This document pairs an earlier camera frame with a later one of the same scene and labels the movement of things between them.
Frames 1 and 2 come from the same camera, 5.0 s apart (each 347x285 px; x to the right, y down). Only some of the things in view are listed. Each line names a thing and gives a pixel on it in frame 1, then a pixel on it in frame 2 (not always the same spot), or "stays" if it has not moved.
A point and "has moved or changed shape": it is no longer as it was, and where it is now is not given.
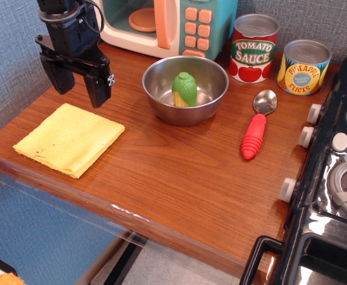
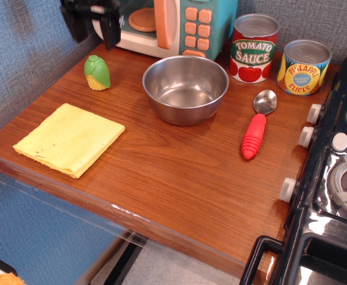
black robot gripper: [72, 41] → [79, 25]
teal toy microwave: [168, 28] stays
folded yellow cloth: [69, 140] stays
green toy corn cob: [185, 90] has moved or changed shape
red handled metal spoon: [265, 101] stays
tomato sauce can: [253, 49] stays
